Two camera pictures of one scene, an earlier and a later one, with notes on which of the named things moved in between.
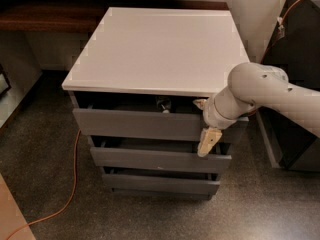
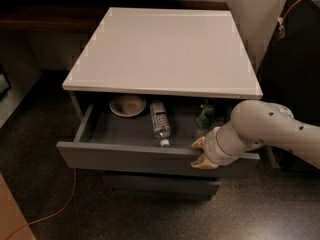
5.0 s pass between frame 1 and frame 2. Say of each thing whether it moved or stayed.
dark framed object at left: stayed
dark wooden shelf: stayed
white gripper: moved
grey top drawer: moved
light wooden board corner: stayed
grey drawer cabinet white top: stayed
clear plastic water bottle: moved
